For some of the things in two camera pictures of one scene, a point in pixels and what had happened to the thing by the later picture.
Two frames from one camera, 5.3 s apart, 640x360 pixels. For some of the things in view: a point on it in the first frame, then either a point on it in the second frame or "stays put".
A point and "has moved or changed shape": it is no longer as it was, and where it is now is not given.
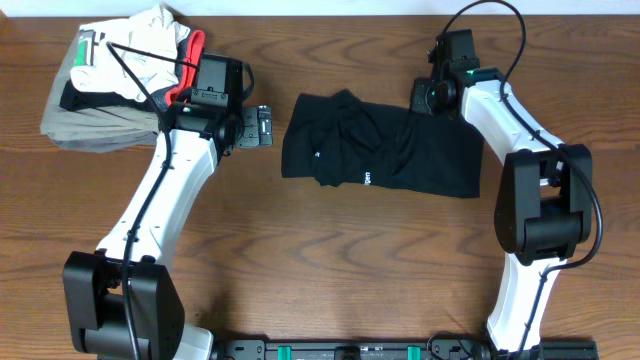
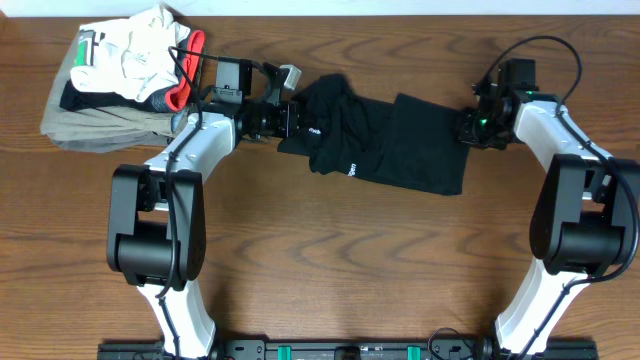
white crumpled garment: (154, 29) stays put
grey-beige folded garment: (95, 128) stays put
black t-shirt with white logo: (340, 139) has moved or changed shape
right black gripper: (417, 103) → (464, 131)
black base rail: (396, 350) stays put
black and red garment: (78, 97) stays put
